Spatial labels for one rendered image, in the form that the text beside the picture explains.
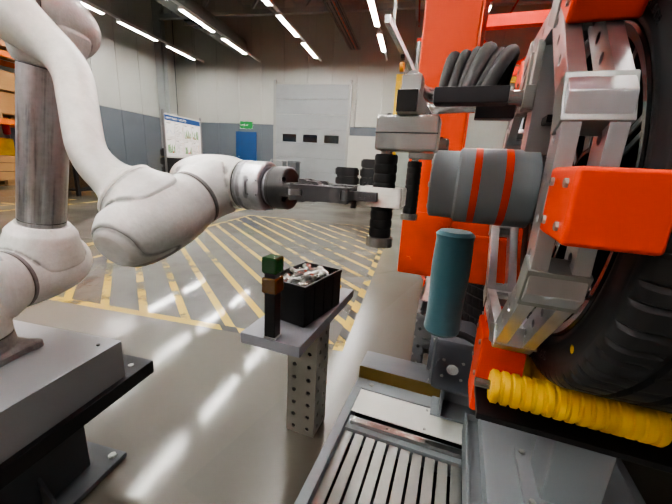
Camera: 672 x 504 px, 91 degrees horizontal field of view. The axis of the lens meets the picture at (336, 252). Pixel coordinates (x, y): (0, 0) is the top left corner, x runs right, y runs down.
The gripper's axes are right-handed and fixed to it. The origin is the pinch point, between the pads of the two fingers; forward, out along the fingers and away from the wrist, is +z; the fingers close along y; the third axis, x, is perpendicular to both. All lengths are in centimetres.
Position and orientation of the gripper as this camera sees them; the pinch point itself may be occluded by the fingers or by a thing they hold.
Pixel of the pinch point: (382, 196)
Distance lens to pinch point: 54.2
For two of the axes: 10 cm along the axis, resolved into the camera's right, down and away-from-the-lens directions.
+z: 9.4, 1.4, -3.3
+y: -3.5, 2.2, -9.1
